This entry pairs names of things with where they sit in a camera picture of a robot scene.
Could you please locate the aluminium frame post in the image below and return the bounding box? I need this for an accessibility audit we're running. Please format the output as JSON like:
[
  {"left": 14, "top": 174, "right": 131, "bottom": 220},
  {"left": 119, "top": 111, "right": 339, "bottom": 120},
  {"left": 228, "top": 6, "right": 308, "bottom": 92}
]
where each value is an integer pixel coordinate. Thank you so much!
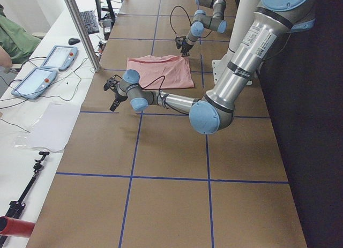
[{"left": 64, "top": 0, "right": 101, "bottom": 72}]

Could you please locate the red fire extinguisher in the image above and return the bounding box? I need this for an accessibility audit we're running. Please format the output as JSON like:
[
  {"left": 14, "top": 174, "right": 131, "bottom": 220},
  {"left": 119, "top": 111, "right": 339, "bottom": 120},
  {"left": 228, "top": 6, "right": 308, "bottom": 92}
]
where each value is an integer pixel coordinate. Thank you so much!
[{"left": 1, "top": 216, "right": 35, "bottom": 238}]

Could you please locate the black clamp tool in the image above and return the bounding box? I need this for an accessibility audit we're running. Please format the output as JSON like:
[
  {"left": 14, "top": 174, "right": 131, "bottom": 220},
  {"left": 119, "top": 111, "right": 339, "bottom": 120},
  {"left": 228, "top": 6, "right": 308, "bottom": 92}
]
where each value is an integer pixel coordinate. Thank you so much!
[{"left": 5, "top": 151, "right": 50, "bottom": 219}]

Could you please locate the person in green shirt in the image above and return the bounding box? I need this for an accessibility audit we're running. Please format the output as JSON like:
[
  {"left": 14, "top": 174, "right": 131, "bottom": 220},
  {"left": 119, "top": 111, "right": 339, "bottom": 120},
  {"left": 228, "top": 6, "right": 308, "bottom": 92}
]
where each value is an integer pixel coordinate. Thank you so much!
[{"left": 1, "top": 5, "right": 41, "bottom": 67}]

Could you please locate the pink Snoopy t-shirt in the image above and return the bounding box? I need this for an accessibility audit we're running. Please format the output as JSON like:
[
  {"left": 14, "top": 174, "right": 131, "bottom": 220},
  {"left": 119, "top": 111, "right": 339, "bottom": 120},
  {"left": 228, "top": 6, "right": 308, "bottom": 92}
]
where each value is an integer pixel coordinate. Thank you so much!
[{"left": 126, "top": 55, "right": 194, "bottom": 89}]

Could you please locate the black keyboard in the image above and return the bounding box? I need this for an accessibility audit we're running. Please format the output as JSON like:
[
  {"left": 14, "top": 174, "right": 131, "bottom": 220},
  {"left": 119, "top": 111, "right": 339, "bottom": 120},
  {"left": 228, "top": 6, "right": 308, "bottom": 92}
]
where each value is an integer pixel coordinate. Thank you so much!
[{"left": 80, "top": 11, "right": 99, "bottom": 34}]

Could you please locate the blue teach pendant near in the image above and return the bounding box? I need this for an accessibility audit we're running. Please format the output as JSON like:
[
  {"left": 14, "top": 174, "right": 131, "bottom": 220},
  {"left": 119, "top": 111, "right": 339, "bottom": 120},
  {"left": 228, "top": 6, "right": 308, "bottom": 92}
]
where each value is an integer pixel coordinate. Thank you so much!
[{"left": 11, "top": 67, "right": 57, "bottom": 99}]

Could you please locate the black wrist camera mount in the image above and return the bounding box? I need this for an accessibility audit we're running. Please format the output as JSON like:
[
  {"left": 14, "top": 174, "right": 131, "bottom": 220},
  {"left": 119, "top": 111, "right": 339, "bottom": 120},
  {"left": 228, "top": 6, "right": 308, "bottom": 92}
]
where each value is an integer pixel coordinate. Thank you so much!
[
  {"left": 103, "top": 74, "right": 120, "bottom": 92},
  {"left": 175, "top": 36, "right": 186, "bottom": 50}
]

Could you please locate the blue teach pendant far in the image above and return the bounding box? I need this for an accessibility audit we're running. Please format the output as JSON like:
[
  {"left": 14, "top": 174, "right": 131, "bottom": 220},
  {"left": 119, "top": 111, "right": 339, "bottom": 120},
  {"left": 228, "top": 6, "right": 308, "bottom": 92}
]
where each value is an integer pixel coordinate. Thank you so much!
[{"left": 41, "top": 46, "right": 78, "bottom": 71}]

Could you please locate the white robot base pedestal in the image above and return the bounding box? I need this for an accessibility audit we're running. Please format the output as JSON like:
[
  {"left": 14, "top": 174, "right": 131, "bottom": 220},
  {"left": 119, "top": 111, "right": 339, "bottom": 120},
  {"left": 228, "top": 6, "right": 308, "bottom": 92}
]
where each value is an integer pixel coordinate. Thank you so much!
[{"left": 212, "top": 0, "right": 260, "bottom": 84}]

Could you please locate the white paper sheet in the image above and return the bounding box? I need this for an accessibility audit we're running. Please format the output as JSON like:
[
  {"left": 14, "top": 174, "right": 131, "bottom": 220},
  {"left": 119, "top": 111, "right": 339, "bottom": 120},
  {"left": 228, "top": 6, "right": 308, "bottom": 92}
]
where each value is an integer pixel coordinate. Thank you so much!
[{"left": 27, "top": 103, "right": 80, "bottom": 152}]

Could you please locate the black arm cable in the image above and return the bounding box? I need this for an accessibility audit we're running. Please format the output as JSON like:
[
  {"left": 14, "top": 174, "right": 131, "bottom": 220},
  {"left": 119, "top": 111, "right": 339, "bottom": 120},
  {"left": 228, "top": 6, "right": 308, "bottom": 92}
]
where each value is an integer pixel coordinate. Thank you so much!
[
  {"left": 169, "top": 5, "right": 192, "bottom": 39},
  {"left": 114, "top": 74, "right": 167, "bottom": 99}
]

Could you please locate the clear plastic bag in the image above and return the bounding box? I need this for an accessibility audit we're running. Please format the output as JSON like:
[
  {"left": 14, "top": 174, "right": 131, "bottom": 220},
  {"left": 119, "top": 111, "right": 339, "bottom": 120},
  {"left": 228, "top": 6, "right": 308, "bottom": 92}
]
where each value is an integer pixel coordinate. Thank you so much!
[{"left": 13, "top": 117, "right": 63, "bottom": 153}]

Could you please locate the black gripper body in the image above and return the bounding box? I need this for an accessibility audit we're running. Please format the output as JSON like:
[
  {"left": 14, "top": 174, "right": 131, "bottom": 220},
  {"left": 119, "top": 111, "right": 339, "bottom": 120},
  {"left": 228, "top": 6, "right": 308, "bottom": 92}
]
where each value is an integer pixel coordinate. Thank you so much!
[
  {"left": 114, "top": 84, "right": 128, "bottom": 103},
  {"left": 181, "top": 40, "right": 193, "bottom": 53}
]

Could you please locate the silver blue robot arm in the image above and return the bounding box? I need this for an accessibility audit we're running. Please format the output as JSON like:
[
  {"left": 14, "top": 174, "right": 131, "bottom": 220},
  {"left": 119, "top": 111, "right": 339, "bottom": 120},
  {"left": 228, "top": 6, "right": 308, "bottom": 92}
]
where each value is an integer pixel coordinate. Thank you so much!
[
  {"left": 175, "top": 0, "right": 227, "bottom": 57},
  {"left": 104, "top": 0, "right": 315, "bottom": 134}
]

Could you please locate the black computer mouse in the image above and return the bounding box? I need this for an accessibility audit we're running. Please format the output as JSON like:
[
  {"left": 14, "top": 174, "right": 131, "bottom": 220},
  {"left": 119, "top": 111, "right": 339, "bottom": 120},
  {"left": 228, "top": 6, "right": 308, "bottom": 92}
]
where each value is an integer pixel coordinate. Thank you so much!
[{"left": 68, "top": 38, "right": 80, "bottom": 46}]

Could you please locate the blue teach pendant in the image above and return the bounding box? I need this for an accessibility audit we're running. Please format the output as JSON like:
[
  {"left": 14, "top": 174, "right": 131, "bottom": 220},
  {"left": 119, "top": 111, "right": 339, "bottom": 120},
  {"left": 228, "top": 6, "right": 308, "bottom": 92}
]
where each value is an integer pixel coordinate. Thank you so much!
[
  {"left": 41, "top": 46, "right": 78, "bottom": 71},
  {"left": 11, "top": 67, "right": 57, "bottom": 99}
]

